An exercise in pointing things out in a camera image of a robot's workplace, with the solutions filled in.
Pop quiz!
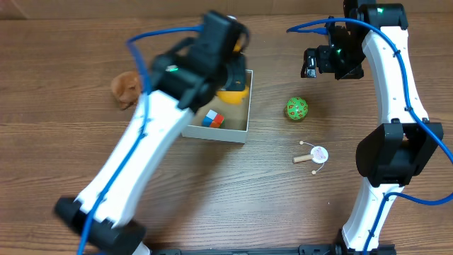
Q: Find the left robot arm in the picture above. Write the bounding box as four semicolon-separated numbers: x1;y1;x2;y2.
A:
55;11;250;254

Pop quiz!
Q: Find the white cardboard box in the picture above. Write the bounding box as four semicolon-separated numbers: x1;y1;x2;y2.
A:
181;69;253;143

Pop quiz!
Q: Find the yellow toy whale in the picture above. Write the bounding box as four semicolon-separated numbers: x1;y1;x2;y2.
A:
217;39;249;105

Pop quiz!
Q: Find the small wooden rattle drum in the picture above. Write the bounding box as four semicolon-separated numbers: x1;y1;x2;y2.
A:
292;141;329;175

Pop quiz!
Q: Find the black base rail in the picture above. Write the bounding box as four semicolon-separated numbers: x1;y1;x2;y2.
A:
141;243;397;255

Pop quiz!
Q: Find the brown plush toy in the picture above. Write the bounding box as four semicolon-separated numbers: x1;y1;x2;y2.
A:
110;71;142;110

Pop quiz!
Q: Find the colourful puzzle cube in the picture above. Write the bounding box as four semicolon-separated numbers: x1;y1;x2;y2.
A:
202;110;224;128

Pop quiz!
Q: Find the green number ball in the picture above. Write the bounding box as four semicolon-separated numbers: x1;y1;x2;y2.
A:
284;97;309;121

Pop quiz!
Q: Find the left blue cable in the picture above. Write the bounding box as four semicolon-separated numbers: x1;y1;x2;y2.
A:
76;23;205;255

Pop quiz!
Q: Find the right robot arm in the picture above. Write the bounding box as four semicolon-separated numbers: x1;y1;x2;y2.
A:
294;0;445;254

